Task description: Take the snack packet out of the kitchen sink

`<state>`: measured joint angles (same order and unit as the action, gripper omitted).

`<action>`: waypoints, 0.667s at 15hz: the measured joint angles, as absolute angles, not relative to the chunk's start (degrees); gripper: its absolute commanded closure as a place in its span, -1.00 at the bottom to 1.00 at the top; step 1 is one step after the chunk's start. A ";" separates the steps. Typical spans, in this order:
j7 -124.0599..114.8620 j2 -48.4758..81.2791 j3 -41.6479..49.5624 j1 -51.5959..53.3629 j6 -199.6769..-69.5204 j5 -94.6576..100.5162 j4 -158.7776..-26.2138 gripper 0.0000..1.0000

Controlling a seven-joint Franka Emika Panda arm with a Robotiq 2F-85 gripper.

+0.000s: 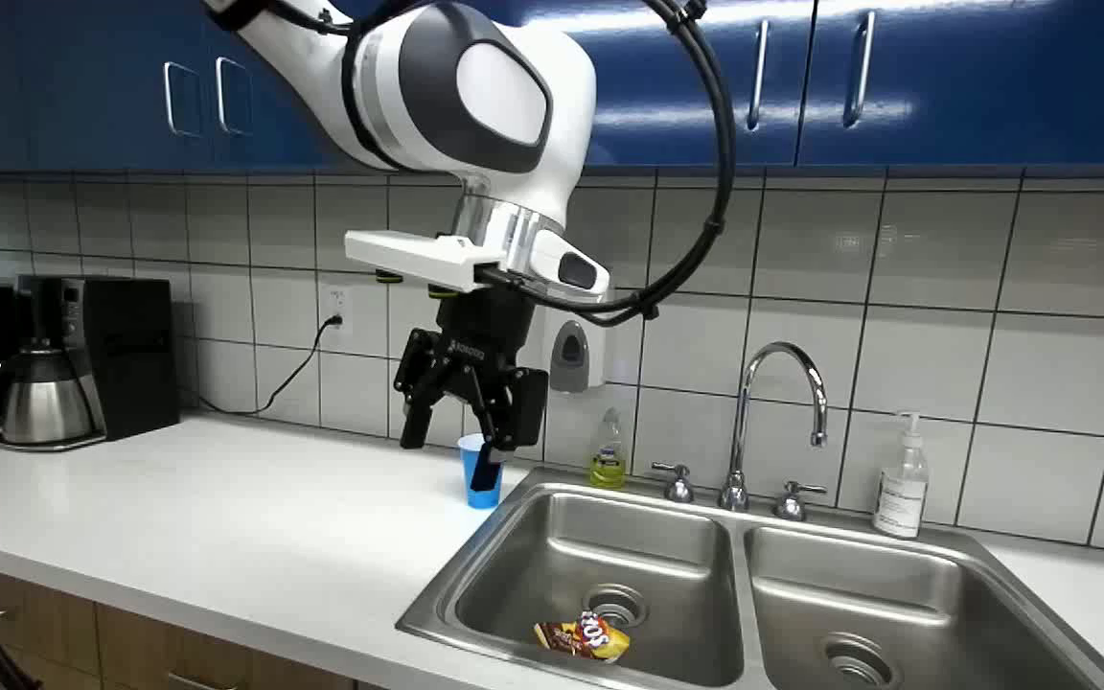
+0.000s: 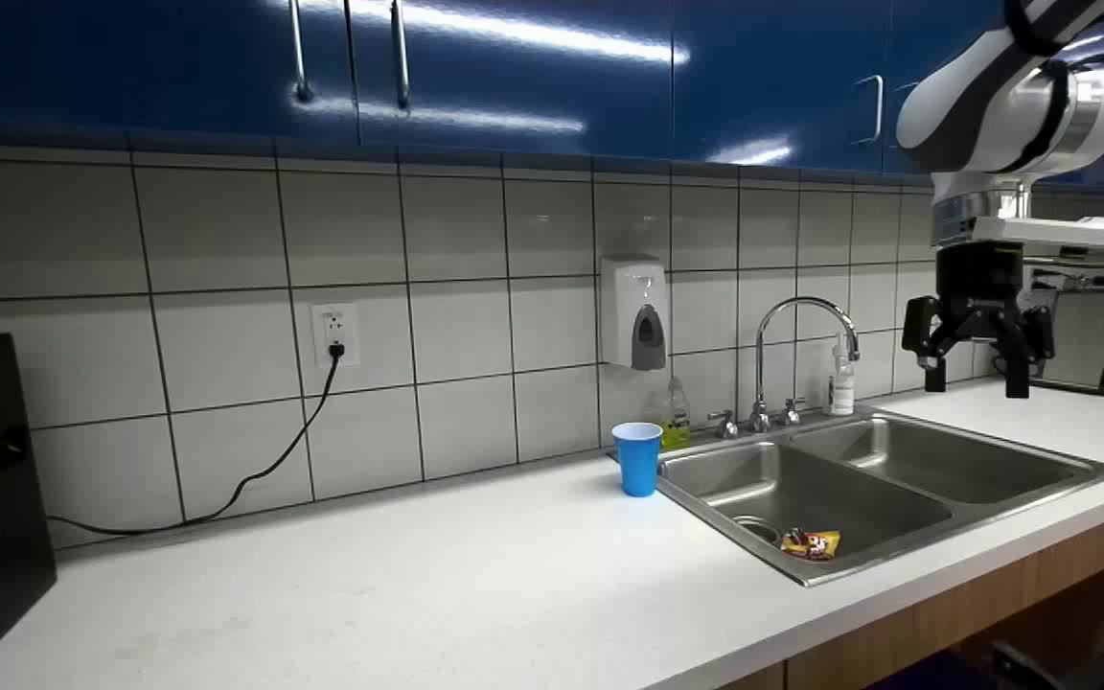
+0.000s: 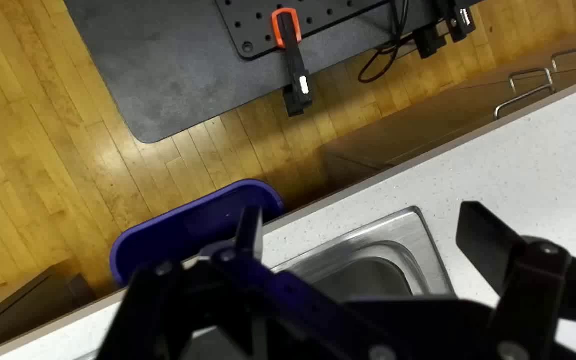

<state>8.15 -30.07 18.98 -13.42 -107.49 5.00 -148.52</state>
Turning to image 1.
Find blue plastic cup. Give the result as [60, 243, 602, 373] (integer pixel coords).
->
[451, 433, 507, 515]

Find yellow brown snack packet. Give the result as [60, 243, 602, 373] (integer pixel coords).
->
[528, 609, 636, 668]

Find black coffee maker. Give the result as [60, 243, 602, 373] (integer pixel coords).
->
[15, 272, 184, 446]

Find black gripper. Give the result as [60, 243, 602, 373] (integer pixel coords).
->
[390, 282, 552, 493]

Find black power cord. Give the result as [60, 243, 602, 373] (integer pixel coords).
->
[199, 309, 348, 417]

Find silver cabinet handle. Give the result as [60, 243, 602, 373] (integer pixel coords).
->
[745, 14, 773, 133]
[842, 9, 880, 129]
[162, 57, 199, 139]
[210, 55, 252, 139]

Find round sink drain strainer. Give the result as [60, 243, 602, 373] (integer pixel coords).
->
[583, 578, 647, 630]
[819, 632, 898, 686]

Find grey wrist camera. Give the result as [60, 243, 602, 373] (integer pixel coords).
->
[516, 224, 616, 307]

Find clear hand soap pump bottle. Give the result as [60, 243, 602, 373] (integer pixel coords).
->
[869, 411, 932, 539]

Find grey wall soap dispenser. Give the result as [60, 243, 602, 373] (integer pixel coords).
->
[548, 304, 612, 394]

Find chrome gooseneck faucet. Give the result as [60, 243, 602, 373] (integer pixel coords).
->
[717, 336, 831, 515]

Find white flat mounting bracket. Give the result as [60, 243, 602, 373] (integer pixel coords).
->
[340, 225, 510, 295]

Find steel coffee carafe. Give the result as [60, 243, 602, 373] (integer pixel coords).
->
[0, 341, 105, 454]

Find chrome faucet handle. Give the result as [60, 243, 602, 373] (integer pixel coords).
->
[647, 461, 698, 507]
[771, 479, 828, 521]

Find white wall power outlet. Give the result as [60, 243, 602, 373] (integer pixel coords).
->
[319, 280, 351, 336]

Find yellow dish soap bottle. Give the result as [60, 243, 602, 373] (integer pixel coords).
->
[583, 405, 634, 493]

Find stainless steel double sink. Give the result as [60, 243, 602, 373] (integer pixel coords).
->
[395, 469, 1104, 690]

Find wooden base cabinet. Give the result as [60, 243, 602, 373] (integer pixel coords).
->
[0, 571, 377, 690]

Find black thin robot cable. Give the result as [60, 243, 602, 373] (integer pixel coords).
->
[230, 0, 739, 330]

